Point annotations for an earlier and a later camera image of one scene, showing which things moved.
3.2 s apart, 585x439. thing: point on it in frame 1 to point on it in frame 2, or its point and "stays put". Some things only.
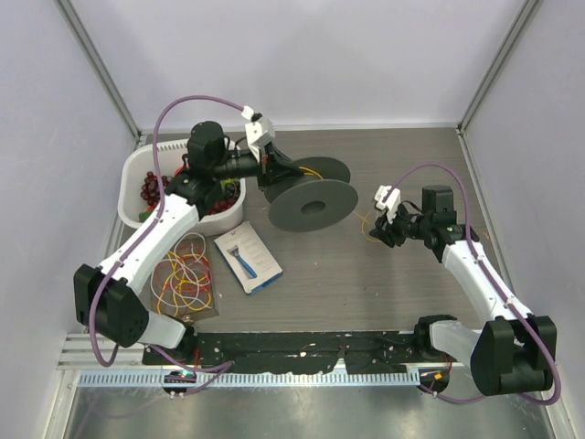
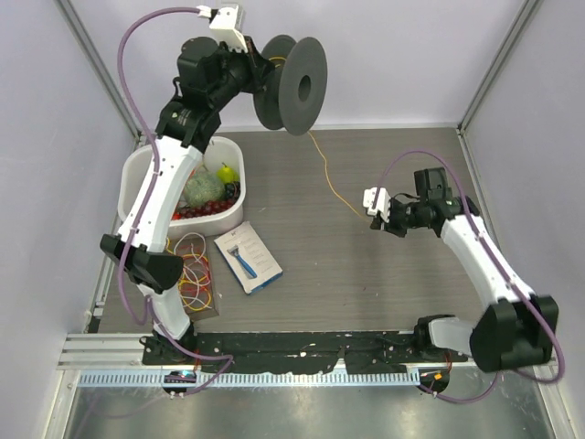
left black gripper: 273,167 to 260,68
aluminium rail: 78,354 stays put
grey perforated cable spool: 319,198 to 294,92
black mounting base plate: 328,352 stays put
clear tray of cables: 183,282 stays put
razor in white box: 249,258 stays put
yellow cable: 311,170 to 322,155
